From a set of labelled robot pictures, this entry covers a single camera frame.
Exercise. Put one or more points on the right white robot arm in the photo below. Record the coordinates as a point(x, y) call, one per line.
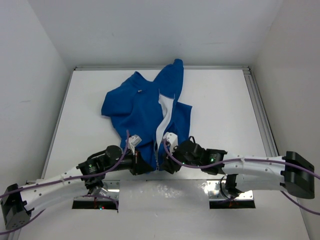
point(290, 173)

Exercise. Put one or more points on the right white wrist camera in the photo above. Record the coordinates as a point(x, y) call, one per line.
point(171, 138)

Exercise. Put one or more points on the aluminium frame rail right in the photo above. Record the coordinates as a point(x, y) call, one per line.
point(262, 120)

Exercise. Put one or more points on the aluminium frame rail back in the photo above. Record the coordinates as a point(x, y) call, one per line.
point(159, 67)

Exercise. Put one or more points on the blue zip-up jacket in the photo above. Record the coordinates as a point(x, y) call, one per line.
point(150, 109)

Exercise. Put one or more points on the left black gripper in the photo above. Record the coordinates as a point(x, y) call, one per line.
point(139, 165)

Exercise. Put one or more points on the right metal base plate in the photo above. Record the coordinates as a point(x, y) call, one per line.
point(217, 193)

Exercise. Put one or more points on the aluminium frame rail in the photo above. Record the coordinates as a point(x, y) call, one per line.
point(262, 120)
point(159, 67)

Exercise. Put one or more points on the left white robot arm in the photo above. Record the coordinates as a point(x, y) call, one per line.
point(18, 203)

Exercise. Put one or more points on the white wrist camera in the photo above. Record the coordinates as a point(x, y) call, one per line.
point(171, 138)
point(133, 142)

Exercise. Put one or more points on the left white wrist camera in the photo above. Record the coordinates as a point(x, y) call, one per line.
point(133, 142)

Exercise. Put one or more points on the metal base plate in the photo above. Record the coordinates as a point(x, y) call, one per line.
point(109, 191)
point(217, 193)

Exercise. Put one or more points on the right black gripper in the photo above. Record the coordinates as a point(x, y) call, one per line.
point(170, 166)

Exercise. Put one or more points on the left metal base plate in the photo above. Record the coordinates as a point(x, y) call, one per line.
point(109, 191)

